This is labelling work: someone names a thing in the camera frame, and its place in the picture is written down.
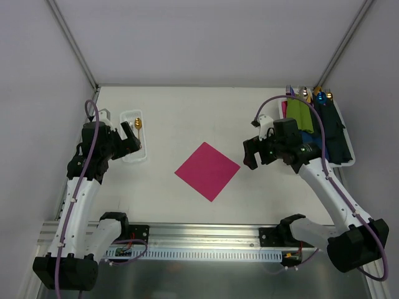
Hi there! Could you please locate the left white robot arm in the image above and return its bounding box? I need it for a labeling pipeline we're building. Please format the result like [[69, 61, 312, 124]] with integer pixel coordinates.
[[32, 121, 141, 293]]

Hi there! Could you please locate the blue rolled napkin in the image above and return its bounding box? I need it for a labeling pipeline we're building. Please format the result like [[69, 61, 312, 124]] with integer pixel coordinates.
[[300, 131, 324, 157]]

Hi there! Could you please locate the white napkin tray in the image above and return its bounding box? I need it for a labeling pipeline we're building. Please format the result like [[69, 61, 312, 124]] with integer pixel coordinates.
[[279, 96, 355, 168]]

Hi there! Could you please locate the purple fork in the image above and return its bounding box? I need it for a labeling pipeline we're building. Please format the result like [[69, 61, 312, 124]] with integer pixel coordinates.
[[286, 85, 296, 97]]

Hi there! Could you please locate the green rolled napkin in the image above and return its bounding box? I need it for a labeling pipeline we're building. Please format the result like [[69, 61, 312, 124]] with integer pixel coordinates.
[[286, 98, 314, 133]]

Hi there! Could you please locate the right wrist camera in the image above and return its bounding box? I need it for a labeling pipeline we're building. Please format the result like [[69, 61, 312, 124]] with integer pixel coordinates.
[[251, 115, 274, 141]]

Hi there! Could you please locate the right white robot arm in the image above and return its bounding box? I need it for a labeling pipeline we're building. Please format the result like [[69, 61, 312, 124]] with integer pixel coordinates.
[[243, 115, 389, 273]]

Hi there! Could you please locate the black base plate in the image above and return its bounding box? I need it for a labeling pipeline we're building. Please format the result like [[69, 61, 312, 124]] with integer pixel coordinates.
[[128, 224, 150, 245], [258, 227, 284, 247]]

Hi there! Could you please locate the dark teal rolled napkin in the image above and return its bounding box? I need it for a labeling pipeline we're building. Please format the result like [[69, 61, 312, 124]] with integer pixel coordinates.
[[320, 100, 352, 164]]

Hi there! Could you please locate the magenta paper napkin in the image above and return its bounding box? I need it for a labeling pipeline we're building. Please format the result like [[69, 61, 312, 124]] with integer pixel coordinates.
[[175, 142, 240, 202]]

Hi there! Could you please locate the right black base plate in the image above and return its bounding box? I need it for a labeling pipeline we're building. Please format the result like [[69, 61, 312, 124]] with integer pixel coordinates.
[[258, 227, 284, 247]]

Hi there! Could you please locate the white slotted cable duct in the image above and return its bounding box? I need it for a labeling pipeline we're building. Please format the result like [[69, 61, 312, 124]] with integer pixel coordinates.
[[102, 248, 283, 262]]

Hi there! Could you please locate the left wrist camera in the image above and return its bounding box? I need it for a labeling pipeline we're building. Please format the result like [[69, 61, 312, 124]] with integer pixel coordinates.
[[98, 108, 113, 127]]

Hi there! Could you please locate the gold spoon in tray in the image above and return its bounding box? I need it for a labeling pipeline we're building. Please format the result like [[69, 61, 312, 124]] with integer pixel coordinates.
[[325, 90, 334, 102]]

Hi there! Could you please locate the dark navy rolled napkin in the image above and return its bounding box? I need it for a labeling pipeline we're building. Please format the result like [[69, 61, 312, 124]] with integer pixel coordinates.
[[310, 100, 323, 138]]

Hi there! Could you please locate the gold ornate spoon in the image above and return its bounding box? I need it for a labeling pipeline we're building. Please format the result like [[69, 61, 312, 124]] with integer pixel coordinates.
[[133, 118, 142, 149]]

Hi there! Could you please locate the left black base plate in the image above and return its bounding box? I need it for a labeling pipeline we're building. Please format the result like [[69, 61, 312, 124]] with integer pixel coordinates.
[[128, 224, 150, 245]]

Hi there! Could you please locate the blue spoon in tray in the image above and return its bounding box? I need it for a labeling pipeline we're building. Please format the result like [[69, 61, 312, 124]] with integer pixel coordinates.
[[317, 92, 327, 105]]

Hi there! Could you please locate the aluminium mounting rail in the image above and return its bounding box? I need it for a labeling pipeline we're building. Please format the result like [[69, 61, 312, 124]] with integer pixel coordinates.
[[36, 219, 331, 250]]

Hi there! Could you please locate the white slotted cutlery basket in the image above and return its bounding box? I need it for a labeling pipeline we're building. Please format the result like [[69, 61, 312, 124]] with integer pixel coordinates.
[[120, 110, 148, 164]]

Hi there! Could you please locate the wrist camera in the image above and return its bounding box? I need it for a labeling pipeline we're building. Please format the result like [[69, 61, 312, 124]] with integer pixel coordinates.
[[98, 108, 113, 127], [251, 115, 274, 141]]

